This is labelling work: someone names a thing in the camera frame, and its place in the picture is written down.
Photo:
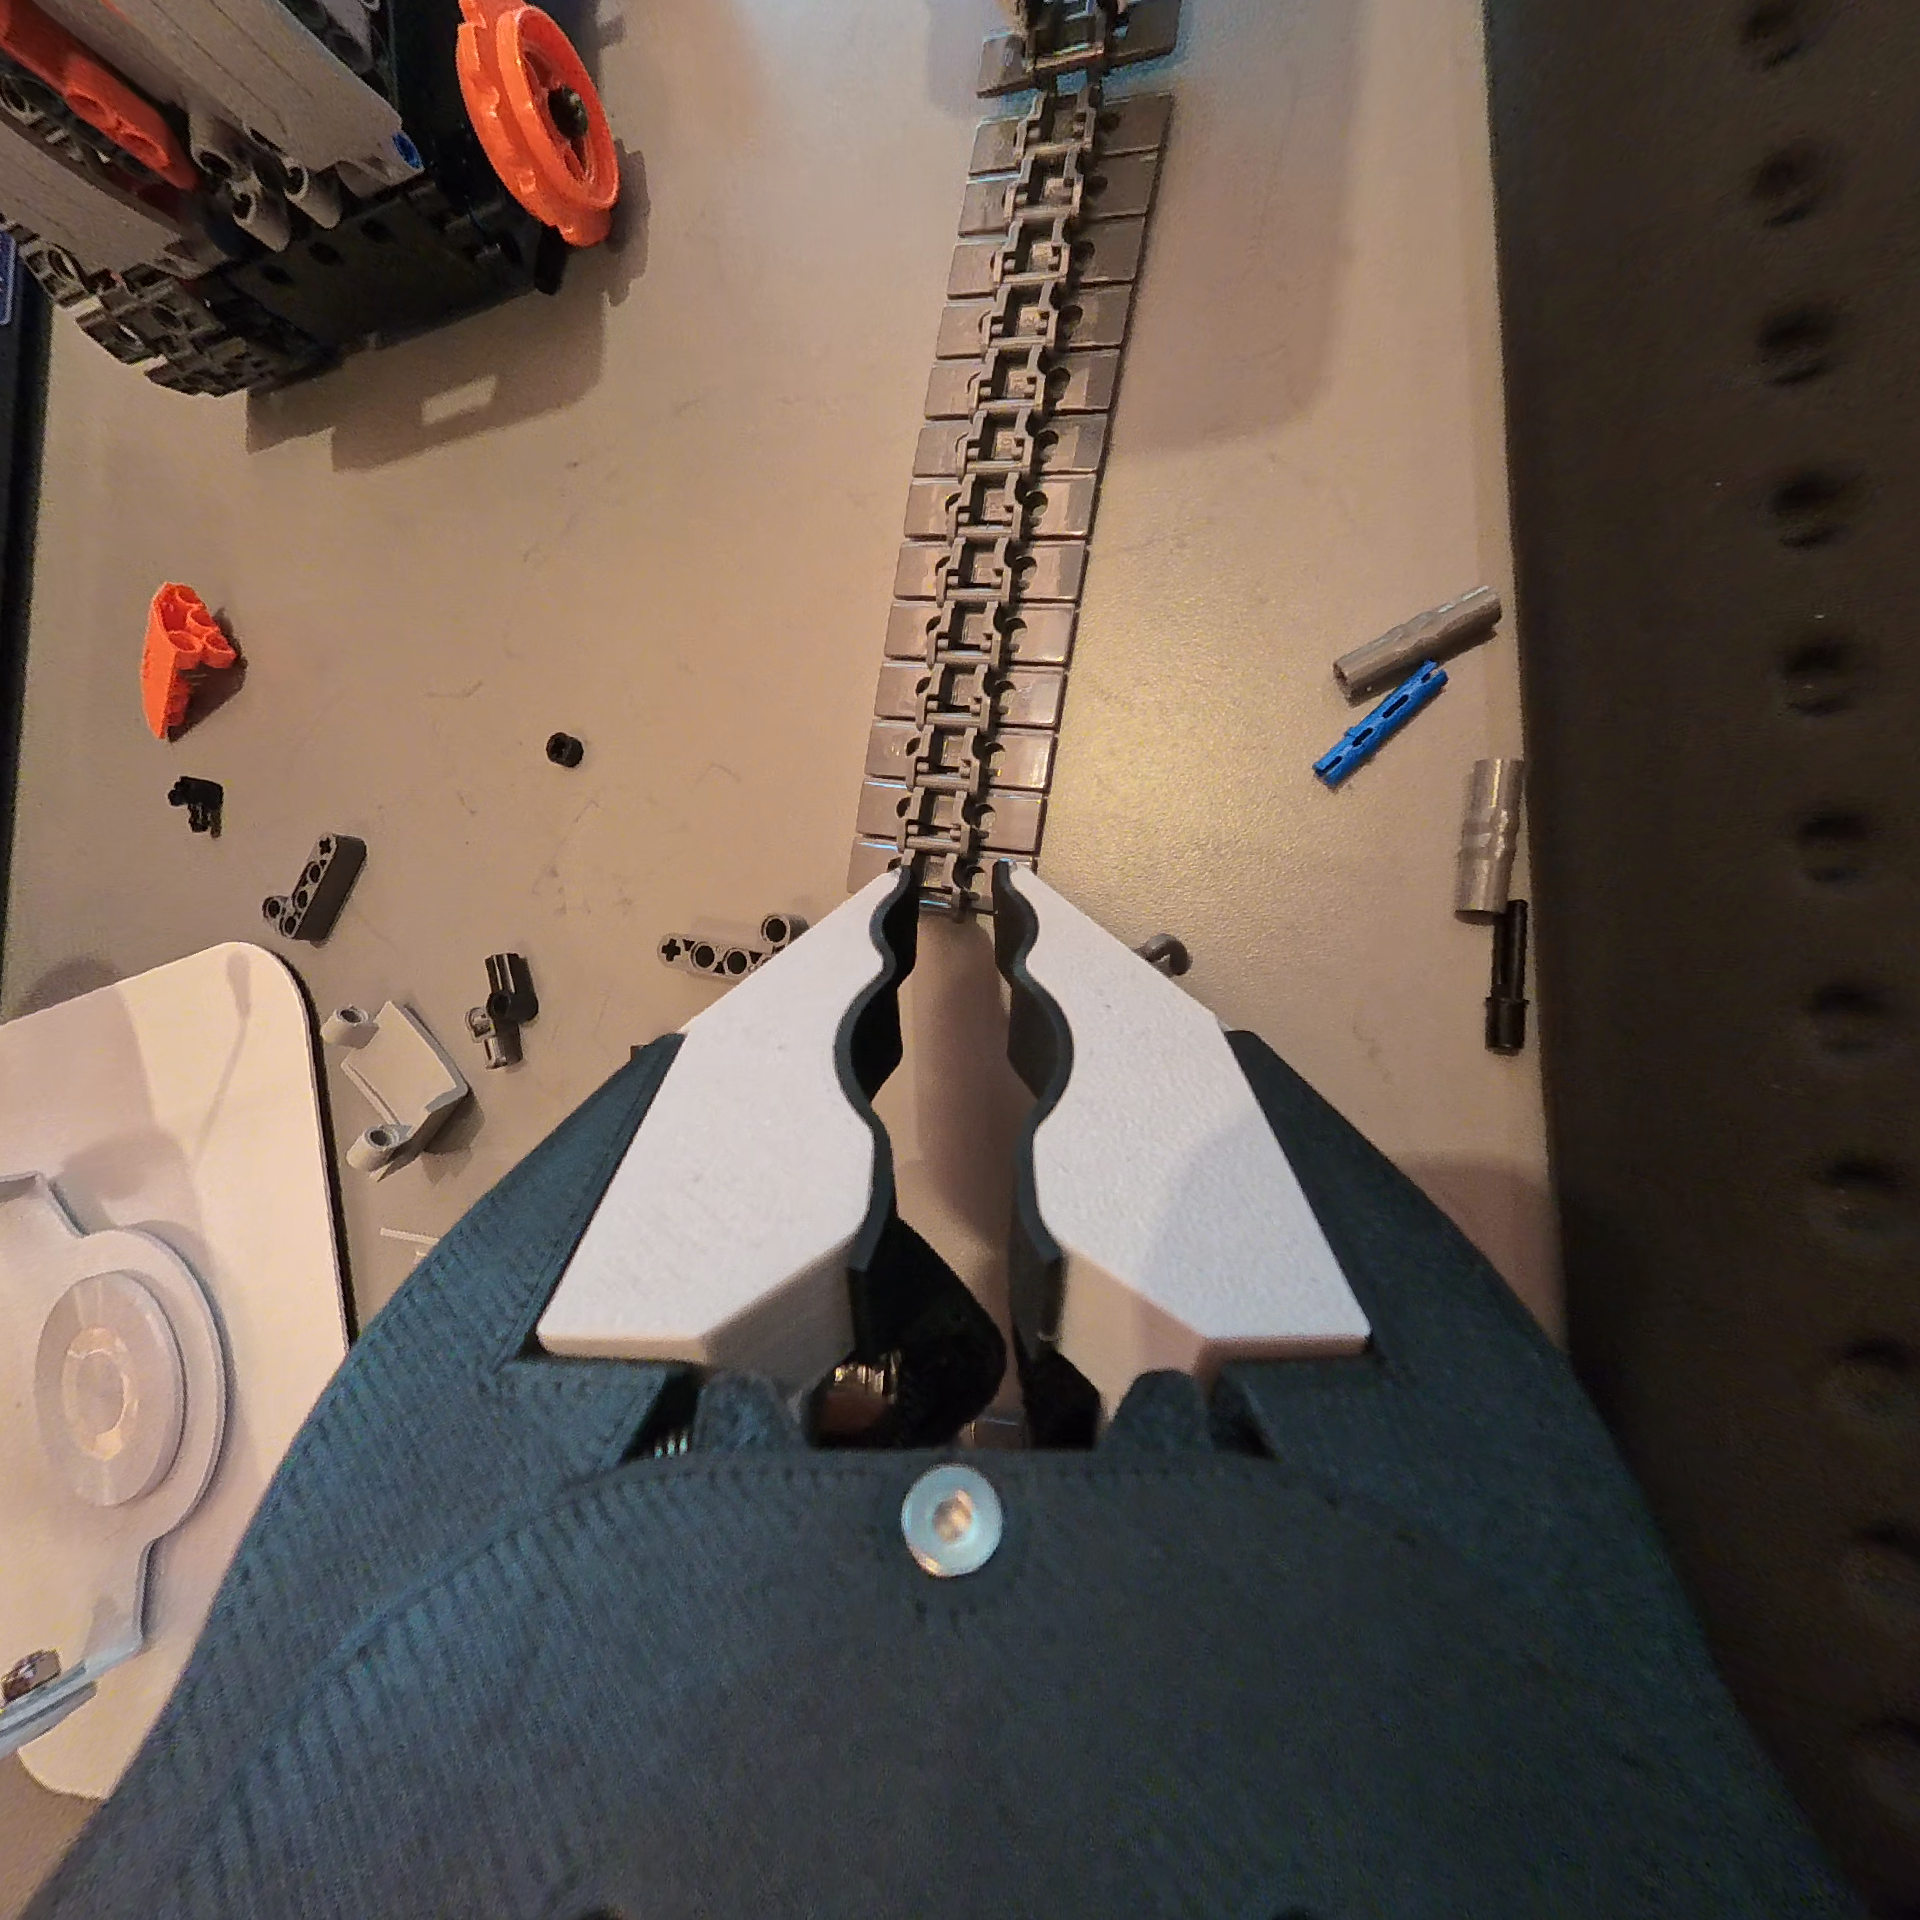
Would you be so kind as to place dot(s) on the black axle pin connector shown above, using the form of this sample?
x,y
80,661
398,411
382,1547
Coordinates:
x,y
499,1008

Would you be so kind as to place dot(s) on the light grey curved panel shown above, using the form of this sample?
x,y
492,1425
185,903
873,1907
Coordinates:
x,y
398,1080

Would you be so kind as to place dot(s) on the blue toy pin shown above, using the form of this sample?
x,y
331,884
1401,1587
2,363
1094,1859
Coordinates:
x,y
1381,722

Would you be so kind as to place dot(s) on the dark grey long bent liftarm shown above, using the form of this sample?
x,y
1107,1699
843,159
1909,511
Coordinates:
x,y
733,945

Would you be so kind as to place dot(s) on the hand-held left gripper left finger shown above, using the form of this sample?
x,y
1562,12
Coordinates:
x,y
721,1184

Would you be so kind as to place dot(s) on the dark studded panel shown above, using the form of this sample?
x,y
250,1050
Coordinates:
x,y
1723,900

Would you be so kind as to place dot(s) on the toy vehicle with orange wheels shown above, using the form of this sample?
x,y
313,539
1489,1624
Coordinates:
x,y
254,195

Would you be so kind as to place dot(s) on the grey connector tube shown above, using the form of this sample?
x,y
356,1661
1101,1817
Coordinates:
x,y
1417,643
1490,839

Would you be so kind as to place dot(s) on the black long toy pin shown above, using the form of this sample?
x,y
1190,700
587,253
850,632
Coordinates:
x,y
1507,975

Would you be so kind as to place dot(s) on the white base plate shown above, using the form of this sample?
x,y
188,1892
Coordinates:
x,y
240,1095

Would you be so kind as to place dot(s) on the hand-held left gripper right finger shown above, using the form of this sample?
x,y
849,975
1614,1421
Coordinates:
x,y
1184,1184

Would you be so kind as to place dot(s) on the dark grey short bent liftarm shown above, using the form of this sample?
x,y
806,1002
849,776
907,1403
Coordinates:
x,y
316,888

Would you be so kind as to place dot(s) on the black small angled connector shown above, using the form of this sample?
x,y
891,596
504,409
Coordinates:
x,y
194,803

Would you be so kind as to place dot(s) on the orange curved toy piece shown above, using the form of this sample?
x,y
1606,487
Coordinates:
x,y
182,661

